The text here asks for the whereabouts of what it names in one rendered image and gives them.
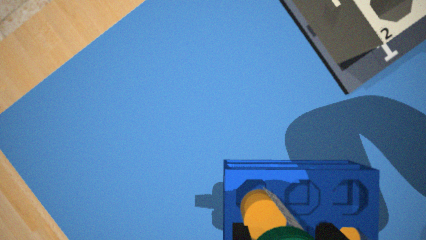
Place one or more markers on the blue table mat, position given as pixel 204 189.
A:
pixel 126 140

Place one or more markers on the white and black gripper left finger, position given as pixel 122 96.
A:
pixel 240 232

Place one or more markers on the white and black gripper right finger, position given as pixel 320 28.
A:
pixel 327 231

